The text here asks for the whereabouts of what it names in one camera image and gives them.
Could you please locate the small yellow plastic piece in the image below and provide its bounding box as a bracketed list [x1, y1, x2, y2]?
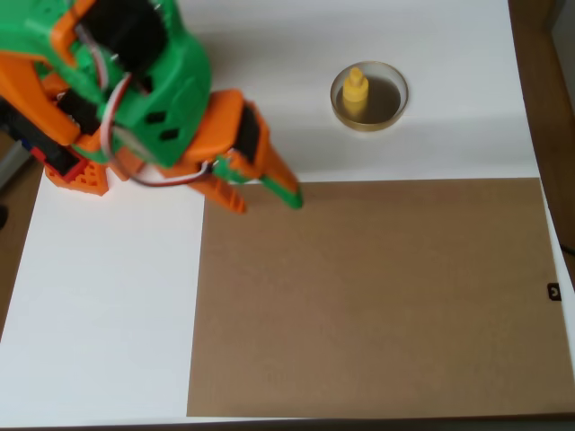
[341, 66, 370, 123]

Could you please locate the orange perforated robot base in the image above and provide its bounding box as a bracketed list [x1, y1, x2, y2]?
[43, 150, 111, 198]

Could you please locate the shallow gold-rimmed round bowl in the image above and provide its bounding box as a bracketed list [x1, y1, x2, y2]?
[330, 60, 410, 134]

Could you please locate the brown rectangular board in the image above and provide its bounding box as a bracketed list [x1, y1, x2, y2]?
[186, 177, 575, 418]

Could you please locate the grey metal table clamp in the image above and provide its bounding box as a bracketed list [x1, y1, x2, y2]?
[0, 144, 31, 190]

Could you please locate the white red black servo cable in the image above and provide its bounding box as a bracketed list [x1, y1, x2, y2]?
[74, 22, 217, 189]

